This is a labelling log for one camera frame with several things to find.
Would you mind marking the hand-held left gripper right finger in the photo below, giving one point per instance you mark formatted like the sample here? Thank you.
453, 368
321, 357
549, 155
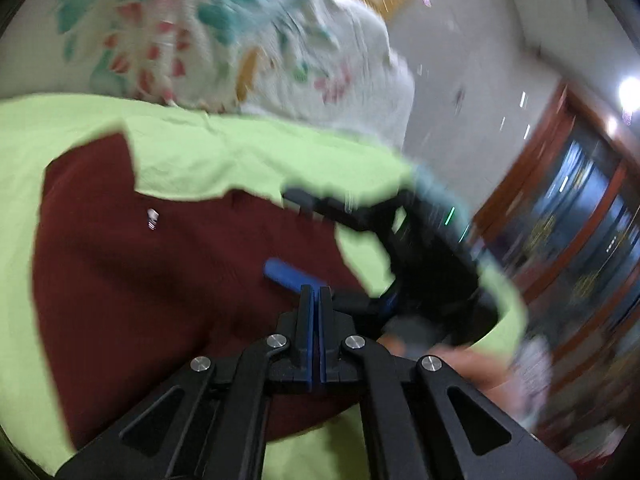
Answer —
325, 340

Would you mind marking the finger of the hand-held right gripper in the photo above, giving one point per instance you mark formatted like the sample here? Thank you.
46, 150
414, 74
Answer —
287, 272
325, 207

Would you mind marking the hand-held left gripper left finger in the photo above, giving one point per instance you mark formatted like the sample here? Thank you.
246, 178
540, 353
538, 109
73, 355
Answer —
305, 340

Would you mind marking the dark red sweater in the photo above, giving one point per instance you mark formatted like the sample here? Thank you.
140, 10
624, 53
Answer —
150, 285

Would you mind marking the person's right hand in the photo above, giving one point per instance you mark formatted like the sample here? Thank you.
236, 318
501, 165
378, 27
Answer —
450, 365

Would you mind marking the light blue patterned sheet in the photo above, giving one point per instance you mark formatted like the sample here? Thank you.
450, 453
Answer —
429, 185

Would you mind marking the light green bed sheet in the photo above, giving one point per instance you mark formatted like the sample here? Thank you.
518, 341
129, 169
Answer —
250, 160

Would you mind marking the wooden glass door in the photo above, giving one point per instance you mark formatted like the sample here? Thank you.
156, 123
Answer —
575, 220

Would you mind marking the white floral blanket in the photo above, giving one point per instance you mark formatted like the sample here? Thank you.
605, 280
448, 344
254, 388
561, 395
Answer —
225, 35

